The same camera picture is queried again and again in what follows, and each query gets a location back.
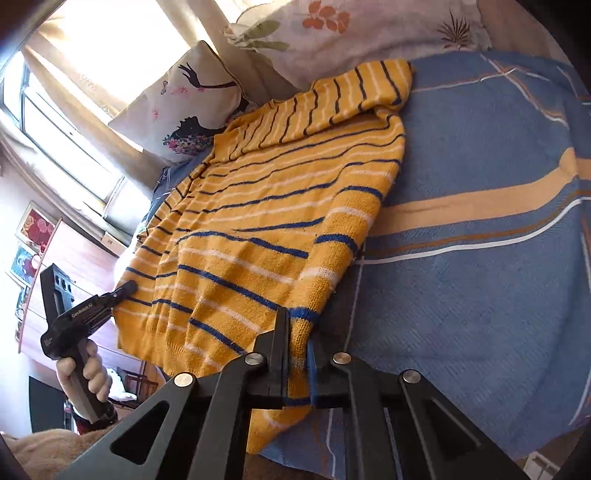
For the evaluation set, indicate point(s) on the blue striped bed blanket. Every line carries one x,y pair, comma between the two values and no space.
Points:
461,240

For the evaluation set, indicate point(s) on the white figure print pillow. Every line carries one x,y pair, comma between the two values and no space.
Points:
184,104

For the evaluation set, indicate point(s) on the wooden cabinet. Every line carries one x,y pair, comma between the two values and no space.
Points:
69,286

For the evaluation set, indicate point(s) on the beige curtain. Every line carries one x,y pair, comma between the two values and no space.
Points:
129,50

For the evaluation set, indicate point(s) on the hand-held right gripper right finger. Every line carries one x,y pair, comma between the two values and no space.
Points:
318,374

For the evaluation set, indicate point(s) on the person's left hand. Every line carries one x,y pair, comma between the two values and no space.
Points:
94,369

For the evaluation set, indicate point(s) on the floral leaf print pillow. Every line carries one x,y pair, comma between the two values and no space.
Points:
351,32

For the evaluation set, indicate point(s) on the yellow striped knit sweater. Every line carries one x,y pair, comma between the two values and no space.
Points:
258,221

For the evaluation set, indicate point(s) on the rose picture frame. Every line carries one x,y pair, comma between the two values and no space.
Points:
37,227

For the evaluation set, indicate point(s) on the beige fuzzy blanket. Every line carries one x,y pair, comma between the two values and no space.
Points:
41,450

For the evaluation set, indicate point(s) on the window frame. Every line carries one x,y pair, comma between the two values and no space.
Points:
55,124

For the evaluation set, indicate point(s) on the blue picture frame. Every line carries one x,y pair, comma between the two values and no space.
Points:
22,265

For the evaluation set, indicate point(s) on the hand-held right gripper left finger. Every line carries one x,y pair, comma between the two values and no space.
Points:
280,350

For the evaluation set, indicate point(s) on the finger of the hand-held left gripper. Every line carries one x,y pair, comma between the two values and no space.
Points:
125,290

